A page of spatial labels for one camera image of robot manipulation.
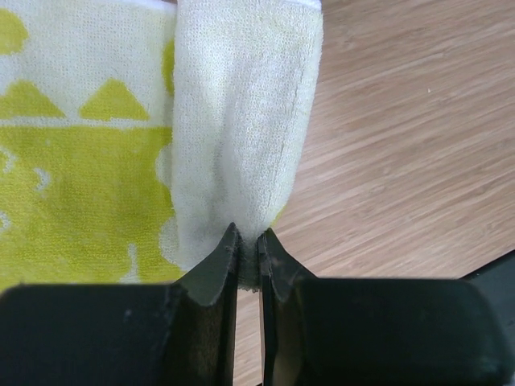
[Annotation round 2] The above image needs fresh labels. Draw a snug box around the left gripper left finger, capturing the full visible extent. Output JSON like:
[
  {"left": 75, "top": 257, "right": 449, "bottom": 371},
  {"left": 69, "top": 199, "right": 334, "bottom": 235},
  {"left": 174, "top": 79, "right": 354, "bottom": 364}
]
[{"left": 1, "top": 225, "right": 241, "bottom": 385}]

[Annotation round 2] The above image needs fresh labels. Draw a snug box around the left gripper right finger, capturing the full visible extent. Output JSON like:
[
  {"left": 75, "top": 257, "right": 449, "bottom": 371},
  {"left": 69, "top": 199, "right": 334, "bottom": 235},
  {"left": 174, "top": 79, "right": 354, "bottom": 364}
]
[{"left": 257, "top": 231, "right": 511, "bottom": 385}]

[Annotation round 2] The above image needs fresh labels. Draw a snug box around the yellow green patterned towel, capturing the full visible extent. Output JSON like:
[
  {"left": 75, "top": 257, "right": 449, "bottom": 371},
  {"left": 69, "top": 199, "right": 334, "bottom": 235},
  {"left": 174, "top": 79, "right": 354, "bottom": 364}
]
[{"left": 1, "top": 1, "right": 323, "bottom": 289}]

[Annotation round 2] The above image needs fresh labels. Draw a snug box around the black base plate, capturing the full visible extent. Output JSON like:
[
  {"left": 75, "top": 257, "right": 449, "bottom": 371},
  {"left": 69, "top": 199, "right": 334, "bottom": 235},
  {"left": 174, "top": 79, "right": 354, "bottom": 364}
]
[{"left": 463, "top": 250, "right": 515, "bottom": 328}]

